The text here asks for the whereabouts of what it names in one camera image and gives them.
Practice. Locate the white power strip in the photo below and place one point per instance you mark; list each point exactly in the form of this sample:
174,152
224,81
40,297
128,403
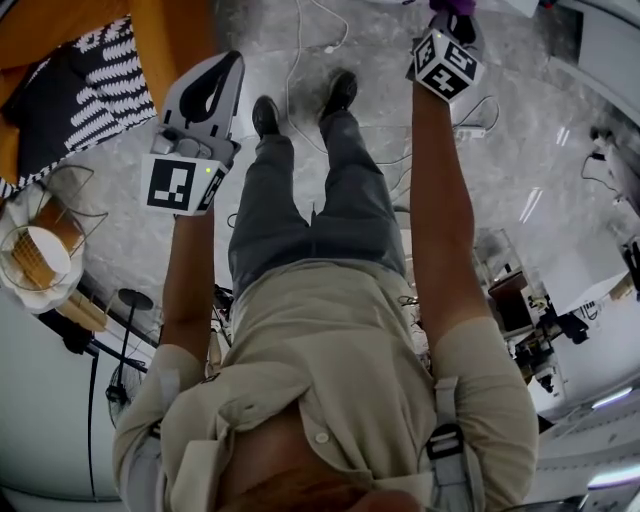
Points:
472,133

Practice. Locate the person's grey trousers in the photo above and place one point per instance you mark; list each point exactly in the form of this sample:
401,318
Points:
270,225

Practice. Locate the purple fluffy cloth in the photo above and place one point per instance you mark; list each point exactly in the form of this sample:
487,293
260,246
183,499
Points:
452,6

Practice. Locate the black floor fan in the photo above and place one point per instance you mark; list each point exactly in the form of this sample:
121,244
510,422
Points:
125,395

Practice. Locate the person's left forearm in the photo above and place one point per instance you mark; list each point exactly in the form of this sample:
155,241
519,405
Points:
185,280

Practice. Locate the person's black shoe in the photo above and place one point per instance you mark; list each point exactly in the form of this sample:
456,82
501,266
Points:
340,92
265,116

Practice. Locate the dark wooden cabinet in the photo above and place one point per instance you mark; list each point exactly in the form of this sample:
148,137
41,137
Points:
510,300

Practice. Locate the white square cabinet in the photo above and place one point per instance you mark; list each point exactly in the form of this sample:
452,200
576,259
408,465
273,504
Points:
590,295

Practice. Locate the person's left black shoe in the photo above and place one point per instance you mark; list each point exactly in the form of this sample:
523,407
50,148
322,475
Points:
265,116

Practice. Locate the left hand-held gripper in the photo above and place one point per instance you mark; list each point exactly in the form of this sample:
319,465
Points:
170,185

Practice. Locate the tan wooden bench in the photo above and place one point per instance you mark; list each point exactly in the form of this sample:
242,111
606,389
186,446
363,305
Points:
85,310

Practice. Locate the person's beige shirt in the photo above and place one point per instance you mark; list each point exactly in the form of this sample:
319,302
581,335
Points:
325,350

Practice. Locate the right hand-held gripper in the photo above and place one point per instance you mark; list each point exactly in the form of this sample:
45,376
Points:
445,70

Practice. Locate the person's right black shoe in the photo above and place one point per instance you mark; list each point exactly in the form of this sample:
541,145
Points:
340,92

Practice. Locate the black white patterned blanket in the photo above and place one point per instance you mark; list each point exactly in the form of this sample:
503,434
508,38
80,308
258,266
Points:
50,100

